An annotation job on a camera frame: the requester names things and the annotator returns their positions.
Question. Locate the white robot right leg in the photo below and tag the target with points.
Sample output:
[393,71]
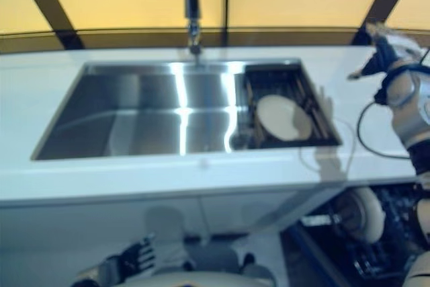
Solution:
[260,272]

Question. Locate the black robot right foot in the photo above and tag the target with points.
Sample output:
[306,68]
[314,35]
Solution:
[248,258]

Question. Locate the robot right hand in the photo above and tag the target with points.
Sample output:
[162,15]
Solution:
[386,55]

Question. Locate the grey robot torso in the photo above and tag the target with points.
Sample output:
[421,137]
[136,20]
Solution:
[201,282]

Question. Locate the black robot left foot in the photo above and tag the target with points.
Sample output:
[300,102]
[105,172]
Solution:
[188,264]

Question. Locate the stainless steel sink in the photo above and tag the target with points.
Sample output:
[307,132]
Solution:
[117,115]

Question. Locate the black robot foot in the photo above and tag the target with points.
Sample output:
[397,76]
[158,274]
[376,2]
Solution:
[188,264]
[248,258]

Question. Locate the white cabinet door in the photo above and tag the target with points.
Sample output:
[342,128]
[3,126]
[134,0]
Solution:
[242,209]
[67,233]

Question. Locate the black sink dish rack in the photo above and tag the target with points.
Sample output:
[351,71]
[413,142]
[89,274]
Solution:
[275,75]

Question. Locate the cream round plate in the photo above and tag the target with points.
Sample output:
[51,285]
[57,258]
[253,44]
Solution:
[282,117]
[369,214]

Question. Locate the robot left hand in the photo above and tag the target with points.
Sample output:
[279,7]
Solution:
[137,256]

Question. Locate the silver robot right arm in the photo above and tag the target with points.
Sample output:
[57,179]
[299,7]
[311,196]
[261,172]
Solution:
[410,112]

